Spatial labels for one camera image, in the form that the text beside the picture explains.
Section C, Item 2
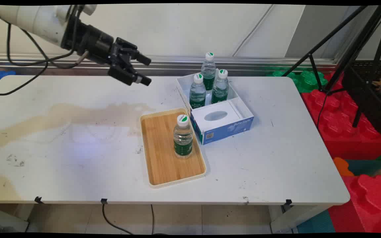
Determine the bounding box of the black mesh panel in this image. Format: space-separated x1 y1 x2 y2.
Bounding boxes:
342 59 381 137

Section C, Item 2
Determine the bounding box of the blue white cardboard box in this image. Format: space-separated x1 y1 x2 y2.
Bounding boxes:
176 72 255 145

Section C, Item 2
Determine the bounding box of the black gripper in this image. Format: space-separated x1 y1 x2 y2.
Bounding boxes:
75 22 152 87

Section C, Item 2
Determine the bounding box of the white table leg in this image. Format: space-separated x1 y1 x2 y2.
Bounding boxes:
269 204 331 234
0 204 34 233

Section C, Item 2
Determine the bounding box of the bamboo tray cream rim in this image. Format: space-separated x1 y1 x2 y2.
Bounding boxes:
140 108 207 189

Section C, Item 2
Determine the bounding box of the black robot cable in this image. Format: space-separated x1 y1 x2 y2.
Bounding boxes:
0 28 50 97
0 15 78 68

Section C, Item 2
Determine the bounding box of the teal floor mat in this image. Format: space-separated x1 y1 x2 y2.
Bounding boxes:
297 210 336 234

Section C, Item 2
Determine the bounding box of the water bottle green label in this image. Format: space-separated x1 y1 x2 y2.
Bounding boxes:
173 114 193 159
200 52 216 91
189 73 207 109
211 69 230 104

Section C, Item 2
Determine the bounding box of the orange foam piece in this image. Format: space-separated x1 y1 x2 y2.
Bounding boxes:
332 157 355 177

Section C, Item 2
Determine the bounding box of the large red foam block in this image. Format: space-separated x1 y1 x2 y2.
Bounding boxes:
301 70 381 160

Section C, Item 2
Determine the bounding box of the aluminium wall rail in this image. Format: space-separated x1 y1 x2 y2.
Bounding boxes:
0 53 339 77

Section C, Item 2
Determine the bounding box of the green foam block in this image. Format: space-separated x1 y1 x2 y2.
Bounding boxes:
266 69 329 94

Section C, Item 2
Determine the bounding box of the black camera tripod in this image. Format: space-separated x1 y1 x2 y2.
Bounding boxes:
281 5 381 128

